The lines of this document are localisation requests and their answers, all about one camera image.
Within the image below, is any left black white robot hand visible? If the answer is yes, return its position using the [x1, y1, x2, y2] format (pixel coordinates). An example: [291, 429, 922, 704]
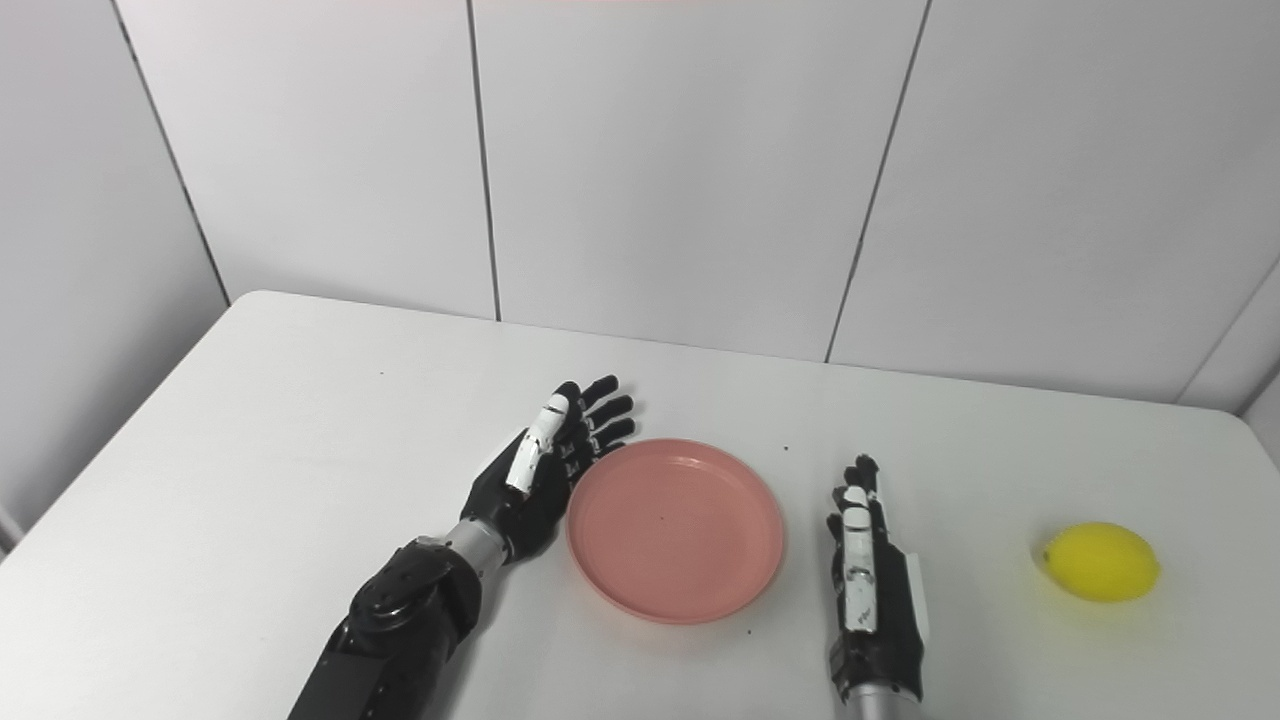
[461, 375, 638, 566]

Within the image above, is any yellow lemon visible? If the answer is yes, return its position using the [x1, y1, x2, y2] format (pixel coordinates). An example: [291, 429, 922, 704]
[1040, 522, 1162, 604]

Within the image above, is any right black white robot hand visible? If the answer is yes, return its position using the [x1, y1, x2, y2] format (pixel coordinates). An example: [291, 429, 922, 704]
[825, 455, 931, 706]

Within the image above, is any pink round plate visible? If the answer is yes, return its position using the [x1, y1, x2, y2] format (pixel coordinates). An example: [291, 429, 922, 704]
[566, 438, 787, 626]

